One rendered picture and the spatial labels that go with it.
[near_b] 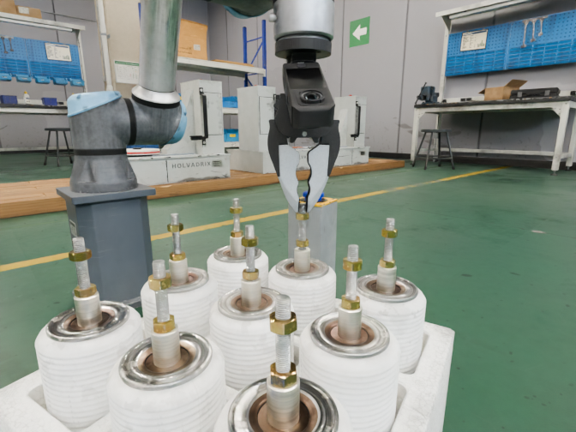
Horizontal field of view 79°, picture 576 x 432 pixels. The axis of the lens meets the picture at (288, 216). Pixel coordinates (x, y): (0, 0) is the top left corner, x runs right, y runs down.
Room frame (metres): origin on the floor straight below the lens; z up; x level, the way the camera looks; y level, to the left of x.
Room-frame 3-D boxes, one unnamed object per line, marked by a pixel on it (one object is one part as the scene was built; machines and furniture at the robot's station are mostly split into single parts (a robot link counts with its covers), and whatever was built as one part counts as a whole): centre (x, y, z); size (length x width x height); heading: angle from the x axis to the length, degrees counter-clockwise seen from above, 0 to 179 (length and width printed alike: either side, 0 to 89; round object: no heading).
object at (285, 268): (0.47, -0.02, 0.25); 0.08 x 0.08 x 0.01
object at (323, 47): (0.49, -0.02, 0.49); 0.09 x 0.08 x 0.12; 4
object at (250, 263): (0.36, 0.04, 0.30); 0.01 x 0.01 x 0.08
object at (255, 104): (3.70, -0.17, 0.45); 1.51 x 0.57 x 0.74; 132
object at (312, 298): (0.47, -0.02, 0.16); 0.10 x 0.10 x 0.18
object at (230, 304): (0.36, 0.04, 0.25); 0.08 x 0.08 x 0.01
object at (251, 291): (0.36, 0.04, 0.26); 0.02 x 0.02 x 0.03
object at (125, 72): (6.32, 2.65, 1.38); 0.49 x 0.02 x 0.35; 132
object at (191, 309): (0.43, 0.14, 0.16); 0.10 x 0.10 x 0.18
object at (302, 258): (0.47, -0.02, 0.26); 0.02 x 0.02 x 0.03
